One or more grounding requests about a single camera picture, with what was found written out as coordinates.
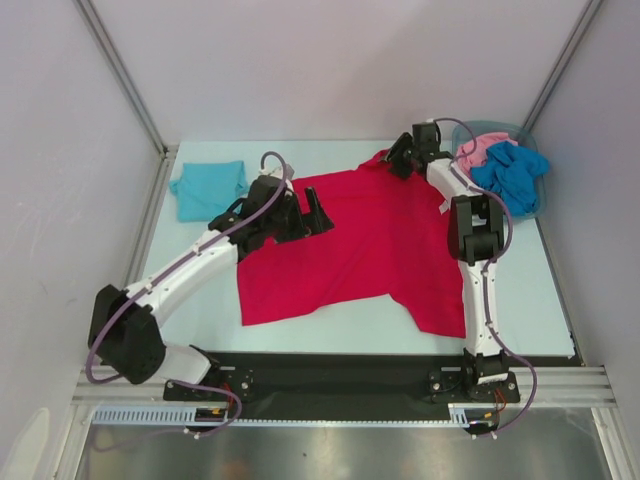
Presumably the aluminium frame post left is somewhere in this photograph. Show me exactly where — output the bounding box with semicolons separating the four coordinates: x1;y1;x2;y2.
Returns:
72;0;168;157

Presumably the grey plastic laundry basket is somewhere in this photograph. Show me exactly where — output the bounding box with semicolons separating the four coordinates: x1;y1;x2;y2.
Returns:
451;120;550;220

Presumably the folded light blue t-shirt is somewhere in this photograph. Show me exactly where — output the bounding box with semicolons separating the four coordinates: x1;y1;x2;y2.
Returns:
168;161;249;223

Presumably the aluminium frame rail front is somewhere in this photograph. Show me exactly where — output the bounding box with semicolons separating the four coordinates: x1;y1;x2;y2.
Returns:
71;366;617;408

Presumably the pink t-shirt in basket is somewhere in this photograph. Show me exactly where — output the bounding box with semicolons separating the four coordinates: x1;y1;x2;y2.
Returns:
456;132;517;177

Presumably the aluminium frame post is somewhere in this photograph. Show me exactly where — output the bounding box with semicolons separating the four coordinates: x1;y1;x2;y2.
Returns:
72;0;168;157
522;0;607;131

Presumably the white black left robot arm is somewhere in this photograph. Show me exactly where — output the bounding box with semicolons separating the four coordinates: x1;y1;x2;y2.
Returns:
85;174;334;400

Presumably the red t-shirt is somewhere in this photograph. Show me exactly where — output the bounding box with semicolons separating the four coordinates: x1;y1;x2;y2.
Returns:
237;154;465;338

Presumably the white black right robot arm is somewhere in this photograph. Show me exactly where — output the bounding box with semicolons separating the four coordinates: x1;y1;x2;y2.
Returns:
384;120;513;401

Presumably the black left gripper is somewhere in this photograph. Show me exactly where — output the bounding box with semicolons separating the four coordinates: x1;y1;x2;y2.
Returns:
262;187;333;245

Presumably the light blue cable duct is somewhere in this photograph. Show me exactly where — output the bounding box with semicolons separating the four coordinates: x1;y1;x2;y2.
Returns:
92;404;495;428

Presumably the dark blue t-shirt in basket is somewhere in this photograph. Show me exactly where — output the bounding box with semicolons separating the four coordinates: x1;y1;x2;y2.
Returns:
471;142;550;217

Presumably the aluminium frame post right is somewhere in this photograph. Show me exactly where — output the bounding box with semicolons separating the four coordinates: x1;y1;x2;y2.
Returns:
522;0;607;131

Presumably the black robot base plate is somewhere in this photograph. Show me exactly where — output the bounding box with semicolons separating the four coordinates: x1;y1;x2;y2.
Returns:
164;349;584;409

